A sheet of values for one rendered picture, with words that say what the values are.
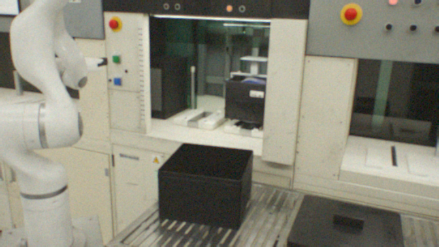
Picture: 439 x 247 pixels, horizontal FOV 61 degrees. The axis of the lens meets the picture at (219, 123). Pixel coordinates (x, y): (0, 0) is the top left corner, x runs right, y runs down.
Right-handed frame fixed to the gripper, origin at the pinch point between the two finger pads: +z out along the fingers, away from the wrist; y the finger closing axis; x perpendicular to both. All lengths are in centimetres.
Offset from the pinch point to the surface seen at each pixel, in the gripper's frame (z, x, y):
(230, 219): -30, -40, 70
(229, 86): 29, -11, 46
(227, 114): 29, -24, 46
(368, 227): -27, -34, 110
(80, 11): 8.4, 19.7, -17.4
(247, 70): 99, -14, 32
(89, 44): 9.1, 5.6, -14.3
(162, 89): 33.4, -17.4, 8.5
